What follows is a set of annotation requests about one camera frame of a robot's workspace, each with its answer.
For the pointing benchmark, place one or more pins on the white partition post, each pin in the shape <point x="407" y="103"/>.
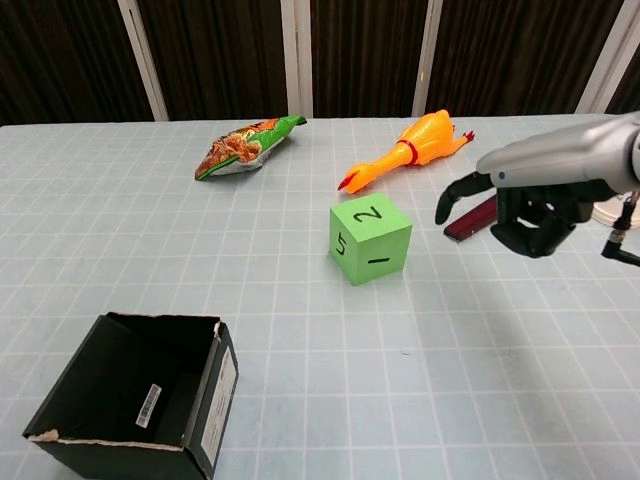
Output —
<point x="607" y="55"/>
<point x="297" y="60"/>
<point x="145" y="65"/>
<point x="426" y="60"/>

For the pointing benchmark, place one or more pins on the dark red folded fan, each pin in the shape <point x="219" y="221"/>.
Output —
<point x="470" y="222"/>

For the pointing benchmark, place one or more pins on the light blue grid tablecloth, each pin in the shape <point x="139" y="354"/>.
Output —
<point x="250" y="260"/>

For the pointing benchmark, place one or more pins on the black open cardboard box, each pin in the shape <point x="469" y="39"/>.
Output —
<point x="215" y="400"/>

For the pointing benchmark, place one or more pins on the green numbered foam cube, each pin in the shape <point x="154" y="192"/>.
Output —
<point x="372" y="245"/>

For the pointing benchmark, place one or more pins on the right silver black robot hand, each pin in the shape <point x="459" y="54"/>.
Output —
<point x="560" y="155"/>

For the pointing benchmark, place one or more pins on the orange rubber chicken toy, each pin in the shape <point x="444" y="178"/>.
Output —
<point x="425" y="135"/>

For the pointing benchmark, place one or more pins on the green orange snack bag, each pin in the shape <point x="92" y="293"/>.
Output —
<point x="240" y="147"/>

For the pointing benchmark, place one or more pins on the white paper cup blue print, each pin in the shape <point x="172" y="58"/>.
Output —
<point x="607" y="212"/>

